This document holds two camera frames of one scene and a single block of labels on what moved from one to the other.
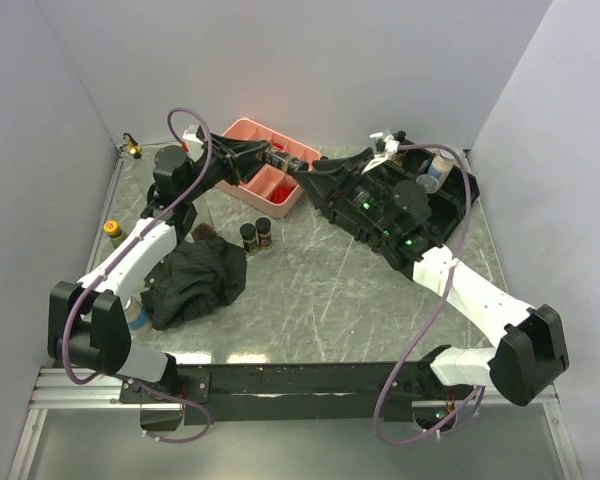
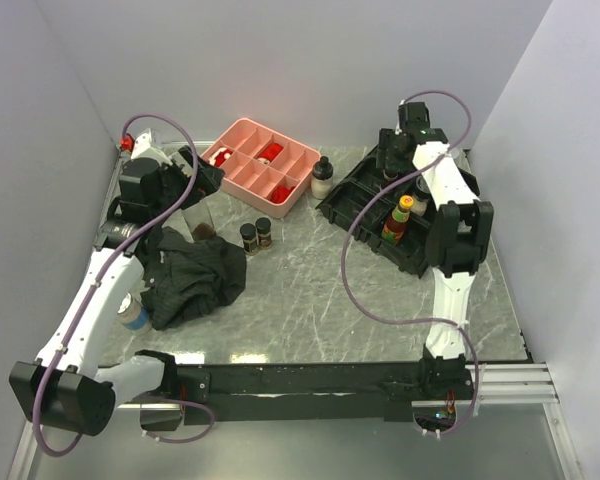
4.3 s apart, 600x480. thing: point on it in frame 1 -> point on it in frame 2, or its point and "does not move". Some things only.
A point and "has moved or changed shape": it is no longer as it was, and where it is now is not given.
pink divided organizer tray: x=269 y=188 does not move
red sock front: x=280 y=193 does not move
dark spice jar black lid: x=248 y=233 does not move
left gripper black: x=238 y=158 -> x=208 y=180
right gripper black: x=330 y=175 -> x=387 y=139
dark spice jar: x=287 y=163 has moved or changed shape
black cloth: x=197 y=278 does not move
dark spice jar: x=263 y=229 does not move
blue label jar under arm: x=136 y=315 does not move
